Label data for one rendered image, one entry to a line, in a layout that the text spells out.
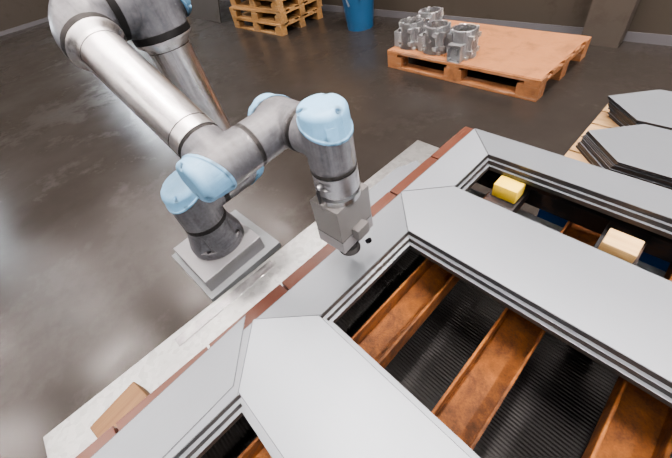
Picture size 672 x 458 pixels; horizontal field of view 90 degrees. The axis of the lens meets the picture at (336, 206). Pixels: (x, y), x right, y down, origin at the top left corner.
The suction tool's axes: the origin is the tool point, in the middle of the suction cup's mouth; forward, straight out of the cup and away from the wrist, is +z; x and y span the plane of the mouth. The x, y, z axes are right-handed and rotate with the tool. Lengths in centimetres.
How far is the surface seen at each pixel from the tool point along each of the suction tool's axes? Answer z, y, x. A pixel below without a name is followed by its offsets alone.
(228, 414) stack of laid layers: 5.0, -34.5, -2.6
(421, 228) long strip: 3.7, 15.0, -7.4
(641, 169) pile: 4, 57, -38
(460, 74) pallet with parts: 80, 238, 90
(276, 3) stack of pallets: 49, 275, 360
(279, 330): 3.7, -20.2, 0.6
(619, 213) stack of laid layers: 6, 43, -38
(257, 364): 3.7, -26.6, -0.9
